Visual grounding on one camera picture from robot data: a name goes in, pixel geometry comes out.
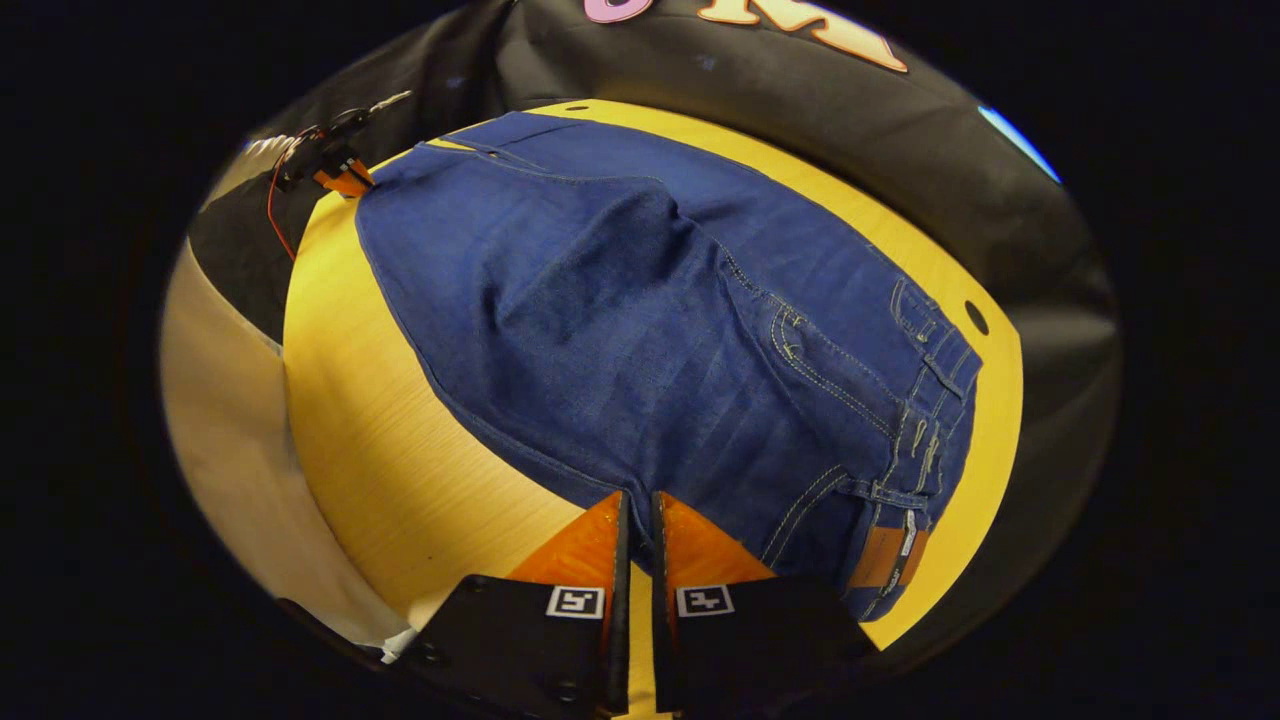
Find black backdrop cloth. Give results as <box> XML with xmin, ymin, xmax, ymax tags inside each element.
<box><xmin>188</xmin><ymin>0</ymin><xmax>1123</xmax><ymax>663</ymax></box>

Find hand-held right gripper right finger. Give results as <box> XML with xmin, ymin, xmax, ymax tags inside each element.
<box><xmin>651</xmin><ymin>489</ymin><xmax>882</xmax><ymax>717</ymax></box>

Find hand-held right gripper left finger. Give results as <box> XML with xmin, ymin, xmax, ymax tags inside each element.
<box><xmin>400</xmin><ymin>489</ymin><xmax>634</xmax><ymax>720</ymax></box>

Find red cable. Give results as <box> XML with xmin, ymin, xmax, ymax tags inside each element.
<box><xmin>265</xmin><ymin>128</ymin><xmax>321</xmax><ymax>263</ymax></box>

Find blue jeans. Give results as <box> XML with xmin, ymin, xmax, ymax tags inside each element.
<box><xmin>355</xmin><ymin>111</ymin><xmax>985</xmax><ymax>624</ymax></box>

